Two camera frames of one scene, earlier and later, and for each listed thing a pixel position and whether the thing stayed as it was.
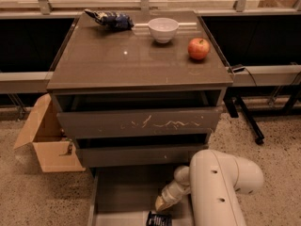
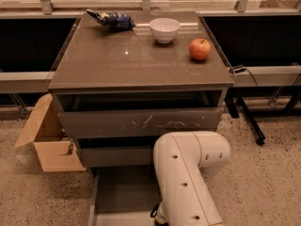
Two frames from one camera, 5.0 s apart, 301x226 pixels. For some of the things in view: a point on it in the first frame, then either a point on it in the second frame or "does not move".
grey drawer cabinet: x=149 y=96 does not move
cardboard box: x=55 y=153 does not move
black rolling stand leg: x=234 y=104 does not move
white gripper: x=169 y=192 to x=161 y=217
